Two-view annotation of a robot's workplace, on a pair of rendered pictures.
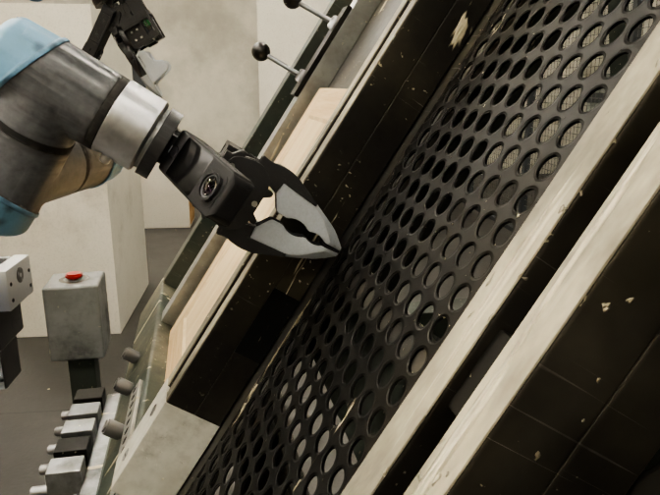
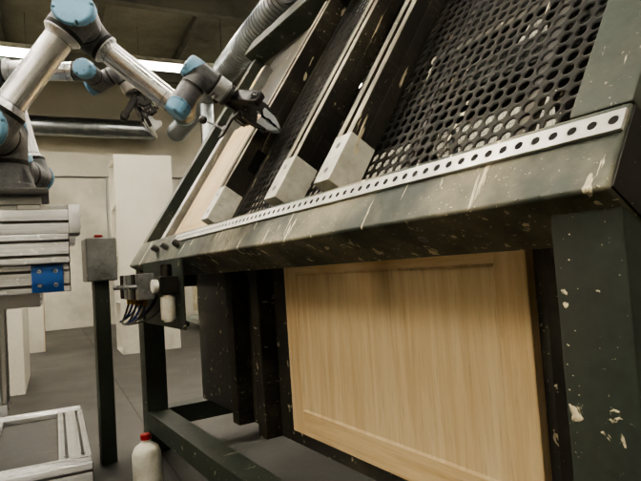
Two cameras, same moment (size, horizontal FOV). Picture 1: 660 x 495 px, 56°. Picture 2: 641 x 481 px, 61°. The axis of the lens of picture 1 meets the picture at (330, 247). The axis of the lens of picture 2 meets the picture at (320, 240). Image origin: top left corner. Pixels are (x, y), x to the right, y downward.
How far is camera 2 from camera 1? 138 cm
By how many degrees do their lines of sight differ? 27
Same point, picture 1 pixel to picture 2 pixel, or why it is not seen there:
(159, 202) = not seen: hidden behind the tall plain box
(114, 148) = (219, 91)
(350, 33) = not seen: hidden behind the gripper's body
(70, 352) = (98, 275)
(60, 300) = (95, 244)
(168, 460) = (226, 208)
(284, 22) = (134, 177)
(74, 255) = not seen: outside the picture
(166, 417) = (225, 191)
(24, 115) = (196, 78)
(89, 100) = (215, 76)
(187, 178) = (243, 96)
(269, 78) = (124, 216)
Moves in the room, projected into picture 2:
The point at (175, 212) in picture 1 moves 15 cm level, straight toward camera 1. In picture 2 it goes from (31, 339) to (32, 340)
